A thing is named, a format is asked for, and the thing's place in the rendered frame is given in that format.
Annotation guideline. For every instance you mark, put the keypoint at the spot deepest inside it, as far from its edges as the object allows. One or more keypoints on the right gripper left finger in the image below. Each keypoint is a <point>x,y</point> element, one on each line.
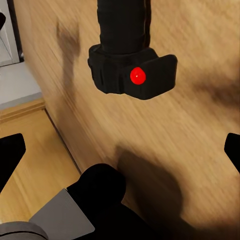
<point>12,149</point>

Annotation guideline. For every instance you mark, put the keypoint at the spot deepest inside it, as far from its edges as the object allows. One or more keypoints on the digital camera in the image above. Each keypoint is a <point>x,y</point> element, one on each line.
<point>121,63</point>

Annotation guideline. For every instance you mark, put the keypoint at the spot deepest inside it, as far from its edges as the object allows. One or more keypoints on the door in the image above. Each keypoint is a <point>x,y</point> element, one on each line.
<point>45,168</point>

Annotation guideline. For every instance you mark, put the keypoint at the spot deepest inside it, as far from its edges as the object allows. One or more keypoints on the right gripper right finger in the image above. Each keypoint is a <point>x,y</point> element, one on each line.
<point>232,149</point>

